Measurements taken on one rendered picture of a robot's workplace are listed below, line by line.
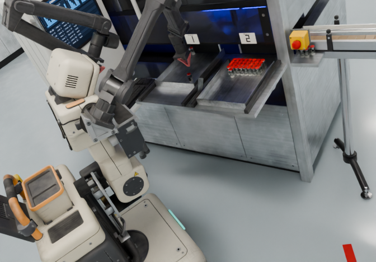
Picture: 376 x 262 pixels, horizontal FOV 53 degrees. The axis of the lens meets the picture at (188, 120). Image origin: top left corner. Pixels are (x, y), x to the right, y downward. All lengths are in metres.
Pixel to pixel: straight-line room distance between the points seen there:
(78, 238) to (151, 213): 0.73
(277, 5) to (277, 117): 0.68
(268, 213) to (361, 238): 0.52
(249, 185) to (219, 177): 0.24
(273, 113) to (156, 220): 0.89
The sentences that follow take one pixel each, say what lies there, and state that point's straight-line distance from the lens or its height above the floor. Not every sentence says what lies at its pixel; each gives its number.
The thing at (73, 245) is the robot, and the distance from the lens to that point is 1.63.
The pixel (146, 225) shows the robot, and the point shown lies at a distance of 2.21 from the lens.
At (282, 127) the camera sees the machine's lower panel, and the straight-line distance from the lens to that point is 2.21.
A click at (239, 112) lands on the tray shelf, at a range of 1.67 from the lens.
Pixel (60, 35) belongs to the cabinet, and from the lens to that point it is 2.08.
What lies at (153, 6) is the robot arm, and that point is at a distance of 1.36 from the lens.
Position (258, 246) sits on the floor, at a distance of 2.26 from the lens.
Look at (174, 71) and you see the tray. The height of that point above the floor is 0.88.
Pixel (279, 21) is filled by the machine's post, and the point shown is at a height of 1.10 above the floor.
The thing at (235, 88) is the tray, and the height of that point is 0.88.
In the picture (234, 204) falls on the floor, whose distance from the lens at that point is 2.47.
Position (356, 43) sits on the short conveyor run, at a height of 0.92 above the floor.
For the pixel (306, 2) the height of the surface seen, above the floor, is 1.04.
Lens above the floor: 1.88
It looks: 35 degrees down
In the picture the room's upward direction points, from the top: 22 degrees counter-clockwise
